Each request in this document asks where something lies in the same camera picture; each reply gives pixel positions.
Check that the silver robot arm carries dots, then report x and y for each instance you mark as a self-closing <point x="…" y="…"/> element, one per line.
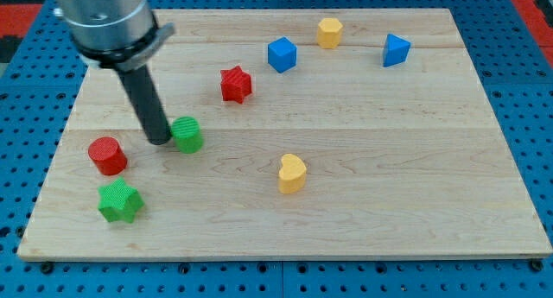
<point x="117" y="34"/>

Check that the wooden board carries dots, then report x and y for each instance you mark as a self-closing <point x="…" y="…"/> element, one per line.
<point x="403" y="163"/>

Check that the yellow heart block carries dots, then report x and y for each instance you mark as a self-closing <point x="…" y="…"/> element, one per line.
<point x="292" y="174"/>

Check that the red star block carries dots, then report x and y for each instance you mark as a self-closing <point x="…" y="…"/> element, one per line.
<point x="235" y="84"/>

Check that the blue cube block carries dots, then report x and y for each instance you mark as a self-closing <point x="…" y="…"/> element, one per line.
<point x="282" y="54"/>

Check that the green cylinder block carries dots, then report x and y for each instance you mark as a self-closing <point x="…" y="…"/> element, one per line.
<point x="187" y="134"/>

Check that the yellow hexagon block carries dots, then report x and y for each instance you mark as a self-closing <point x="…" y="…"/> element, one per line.
<point x="329" y="33"/>

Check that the blue triangle block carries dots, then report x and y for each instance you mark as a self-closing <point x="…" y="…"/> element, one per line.
<point x="395" y="51"/>

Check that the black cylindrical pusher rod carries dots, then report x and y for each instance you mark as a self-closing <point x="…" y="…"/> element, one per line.
<point x="141" y="91"/>

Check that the green star block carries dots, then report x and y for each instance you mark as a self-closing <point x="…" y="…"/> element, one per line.
<point x="119" y="201"/>

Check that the red cylinder block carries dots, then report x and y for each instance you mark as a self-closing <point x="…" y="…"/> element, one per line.
<point x="107" y="155"/>

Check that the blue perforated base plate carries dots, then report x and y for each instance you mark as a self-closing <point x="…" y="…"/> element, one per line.
<point x="510" y="44"/>

